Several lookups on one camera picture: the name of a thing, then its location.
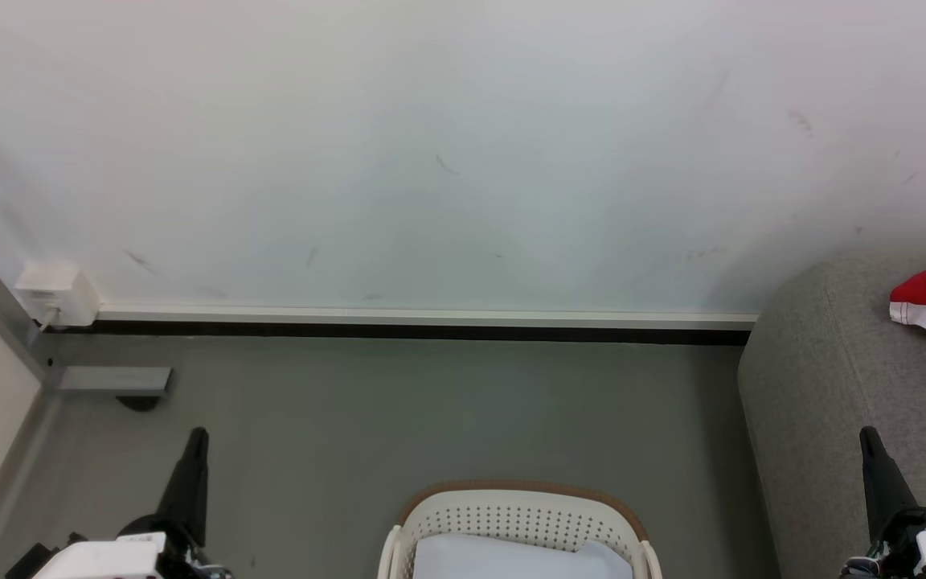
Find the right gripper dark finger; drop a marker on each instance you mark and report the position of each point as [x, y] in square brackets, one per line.
[883, 482]

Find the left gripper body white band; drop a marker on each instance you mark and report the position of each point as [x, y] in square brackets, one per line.
[109, 559]

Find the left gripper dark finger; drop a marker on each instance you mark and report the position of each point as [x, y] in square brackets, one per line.
[186, 490]

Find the grey fabric sofa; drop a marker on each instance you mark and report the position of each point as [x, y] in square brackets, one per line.
[849, 378]

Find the black round foot pad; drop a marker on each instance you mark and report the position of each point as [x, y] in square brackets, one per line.
[138, 401]

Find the black baseboard strip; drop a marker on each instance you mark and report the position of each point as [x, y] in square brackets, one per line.
[431, 331]

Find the cream perforated laundry basket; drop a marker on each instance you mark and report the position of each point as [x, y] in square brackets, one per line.
[511, 511]

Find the pale blue cloth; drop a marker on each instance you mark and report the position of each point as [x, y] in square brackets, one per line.
[511, 560]

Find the grey metal frame foot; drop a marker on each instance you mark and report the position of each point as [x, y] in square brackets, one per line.
[113, 378]

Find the white wall socket box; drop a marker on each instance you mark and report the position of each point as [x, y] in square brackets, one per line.
[57, 291]

